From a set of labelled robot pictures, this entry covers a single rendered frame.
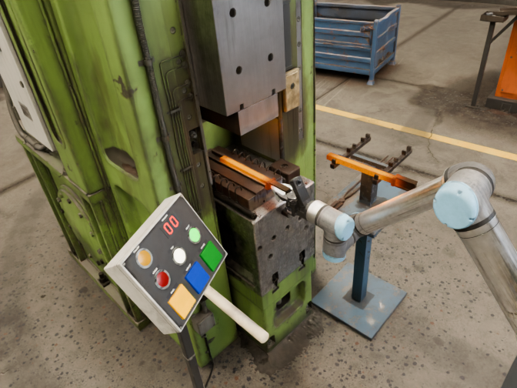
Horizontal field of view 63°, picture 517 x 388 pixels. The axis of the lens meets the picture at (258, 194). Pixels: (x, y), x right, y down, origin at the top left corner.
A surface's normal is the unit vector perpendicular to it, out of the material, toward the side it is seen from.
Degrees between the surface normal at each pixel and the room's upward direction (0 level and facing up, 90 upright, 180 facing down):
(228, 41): 90
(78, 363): 0
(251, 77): 90
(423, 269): 0
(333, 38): 89
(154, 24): 90
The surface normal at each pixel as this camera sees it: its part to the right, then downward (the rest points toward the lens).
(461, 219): -0.73, 0.36
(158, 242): 0.77, -0.27
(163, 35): 0.70, 0.38
